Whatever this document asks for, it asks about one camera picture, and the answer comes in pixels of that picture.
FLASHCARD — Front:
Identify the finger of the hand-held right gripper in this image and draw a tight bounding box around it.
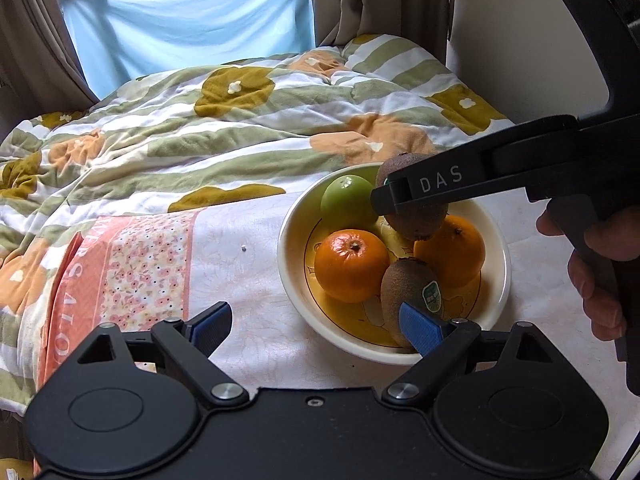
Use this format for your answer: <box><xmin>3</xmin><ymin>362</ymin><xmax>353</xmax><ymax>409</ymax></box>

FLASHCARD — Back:
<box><xmin>370</xmin><ymin>114</ymin><xmax>608</xmax><ymax>218</ymax></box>

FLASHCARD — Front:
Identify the white towel with pink border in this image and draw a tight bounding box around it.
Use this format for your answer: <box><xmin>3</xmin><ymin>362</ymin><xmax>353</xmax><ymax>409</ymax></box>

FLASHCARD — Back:
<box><xmin>35</xmin><ymin>192</ymin><xmax>640</xmax><ymax>396</ymax></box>

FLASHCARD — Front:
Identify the kiwi with green sticker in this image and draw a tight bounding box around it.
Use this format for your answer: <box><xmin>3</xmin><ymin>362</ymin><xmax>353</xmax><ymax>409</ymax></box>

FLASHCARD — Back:
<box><xmin>380</xmin><ymin>256</ymin><xmax>444</xmax><ymax>350</ymax></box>

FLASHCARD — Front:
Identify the floral striped duvet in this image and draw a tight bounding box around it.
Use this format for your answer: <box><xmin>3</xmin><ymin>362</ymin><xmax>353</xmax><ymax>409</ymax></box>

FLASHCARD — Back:
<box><xmin>0</xmin><ymin>34</ymin><xmax>516</xmax><ymax>411</ymax></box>

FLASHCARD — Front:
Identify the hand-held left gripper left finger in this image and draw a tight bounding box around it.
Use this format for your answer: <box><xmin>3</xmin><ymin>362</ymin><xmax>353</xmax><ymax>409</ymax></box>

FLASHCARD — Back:
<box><xmin>65</xmin><ymin>301</ymin><xmax>251</xmax><ymax>408</ymax></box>

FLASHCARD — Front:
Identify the cream ceramic bowl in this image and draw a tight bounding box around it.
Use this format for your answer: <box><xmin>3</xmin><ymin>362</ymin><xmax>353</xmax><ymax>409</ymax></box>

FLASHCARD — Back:
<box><xmin>277</xmin><ymin>162</ymin><xmax>512</xmax><ymax>366</ymax></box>

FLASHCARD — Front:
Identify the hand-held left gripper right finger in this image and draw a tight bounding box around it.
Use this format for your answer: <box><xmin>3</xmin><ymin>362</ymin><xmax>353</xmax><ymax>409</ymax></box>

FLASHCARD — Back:
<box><xmin>381</xmin><ymin>301</ymin><xmax>558</xmax><ymax>408</ymax></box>

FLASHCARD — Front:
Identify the light blue window cloth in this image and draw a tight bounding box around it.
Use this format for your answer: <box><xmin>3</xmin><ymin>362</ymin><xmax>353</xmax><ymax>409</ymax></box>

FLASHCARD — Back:
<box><xmin>62</xmin><ymin>0</ymin><xmax>316</xmax><ymax>101</ymax></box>

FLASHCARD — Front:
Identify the plain brown kiwi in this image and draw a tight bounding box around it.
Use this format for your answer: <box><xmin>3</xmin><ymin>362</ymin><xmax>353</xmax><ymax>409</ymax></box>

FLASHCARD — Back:
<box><xmin>375</xmin><ymin>152</ymin><xmax>449</xmax><ymax>242</ymax></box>

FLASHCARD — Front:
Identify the person's right hand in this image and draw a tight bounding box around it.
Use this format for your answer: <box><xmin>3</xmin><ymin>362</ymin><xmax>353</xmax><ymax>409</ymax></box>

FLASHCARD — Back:
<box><xmin>536</xmin><ymin>205</ymin><xmax>640</xmax><ymax>342</ymax></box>

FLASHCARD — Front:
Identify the medium orange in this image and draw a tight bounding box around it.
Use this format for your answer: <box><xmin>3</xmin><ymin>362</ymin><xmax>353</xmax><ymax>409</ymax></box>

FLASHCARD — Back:
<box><xmin>314</xmin><ymin>229</ymin><xmax>391</xmax><ymax>304</ymax></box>

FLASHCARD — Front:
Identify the large orange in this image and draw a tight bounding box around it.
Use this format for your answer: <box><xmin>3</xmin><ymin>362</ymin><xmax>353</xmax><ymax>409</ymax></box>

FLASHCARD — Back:
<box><xmin>413</xmin><ymin>214</ymin><xmax>487</xmax><ymax>289</ymax></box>

